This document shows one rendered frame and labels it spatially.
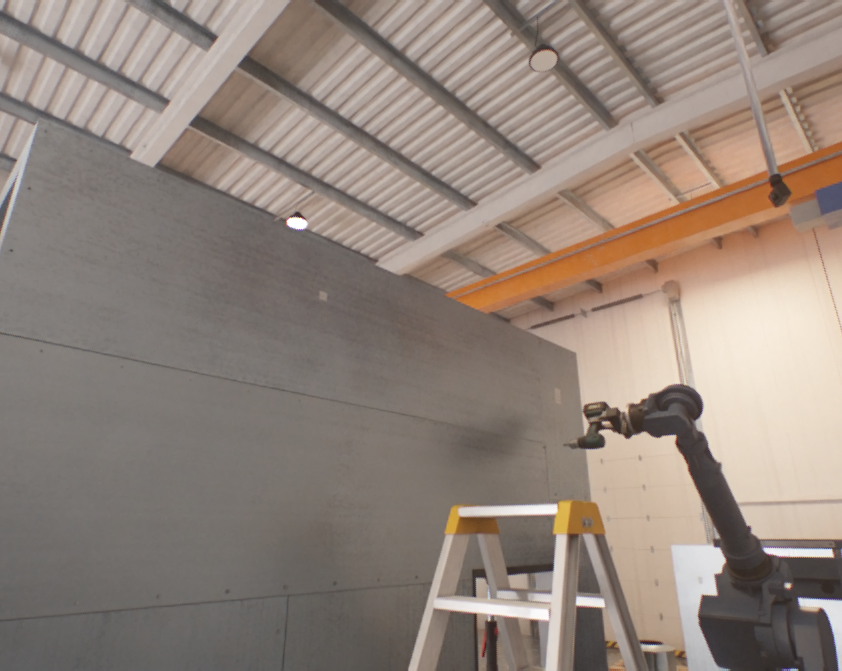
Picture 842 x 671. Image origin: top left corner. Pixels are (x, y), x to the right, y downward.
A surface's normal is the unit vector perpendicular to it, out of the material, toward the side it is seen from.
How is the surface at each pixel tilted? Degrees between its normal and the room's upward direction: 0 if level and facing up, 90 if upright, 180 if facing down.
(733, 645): 125
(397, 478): 90
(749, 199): 90
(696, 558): 90
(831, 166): 90
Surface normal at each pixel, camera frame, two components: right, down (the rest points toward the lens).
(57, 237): 0.72, -0.24
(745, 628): -0.58, 0.35
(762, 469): -0.70, -0.25
